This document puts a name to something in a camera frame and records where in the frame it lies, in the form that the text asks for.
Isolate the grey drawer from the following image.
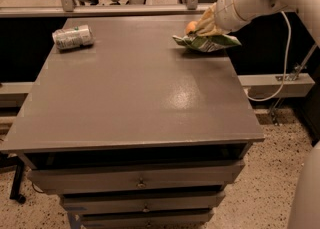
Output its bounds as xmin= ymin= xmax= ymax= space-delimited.
xmin=28 ymin=160 xmax=244 ymax=194
xmin=61 ymin=190 xmax=225 ymax=214
xmin=81 ymin=209 xmax=213 ymax=229

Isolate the black stand leg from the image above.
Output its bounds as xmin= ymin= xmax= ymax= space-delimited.
xmin=0 ymin=153 xmax=26 ymax=204

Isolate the crushed silver soda can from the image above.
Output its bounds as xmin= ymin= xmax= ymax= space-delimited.
xmin=52 ymin=25 xmax=94 ymax=50

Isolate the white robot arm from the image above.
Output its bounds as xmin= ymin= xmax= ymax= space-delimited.
xmin=196 ymin=0 xmax=320 ymax=229

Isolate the bottom grey drawer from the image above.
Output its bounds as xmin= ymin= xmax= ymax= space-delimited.
xmin=81 ymin=209 xmax=213 ymax=229

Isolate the grey metal railing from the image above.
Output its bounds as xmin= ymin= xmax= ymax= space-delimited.
xmin=0 ymin=0 xmax=209 ymax=18

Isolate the middle grey drawer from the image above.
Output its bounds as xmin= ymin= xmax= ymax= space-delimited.
xmin=61 ymin=190 xmax=225 ymax=214

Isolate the white cable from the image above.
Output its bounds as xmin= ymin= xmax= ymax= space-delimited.
xmin=246 ymin=10 xmax=292 ymax=103

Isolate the orange fruit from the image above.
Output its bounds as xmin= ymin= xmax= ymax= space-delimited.
xmin=185 ymin=21 xmax=197 ymax=35

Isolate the grey drawer cabinet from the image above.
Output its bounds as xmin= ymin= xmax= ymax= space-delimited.
xmin=0 ymin=14 xmax=266 ymax=229

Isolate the green jalapeno chip bag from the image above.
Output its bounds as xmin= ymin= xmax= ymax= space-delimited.
xmin=172 ymin=34 xmax=241 ymax=53

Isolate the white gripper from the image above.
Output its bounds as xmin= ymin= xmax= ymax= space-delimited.
xmin=195 ymin=0 xmax=249 ymax=36

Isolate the top grey drawer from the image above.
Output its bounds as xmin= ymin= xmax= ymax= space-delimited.
xmin=28 ymin=160 xmax=244 ymax=194

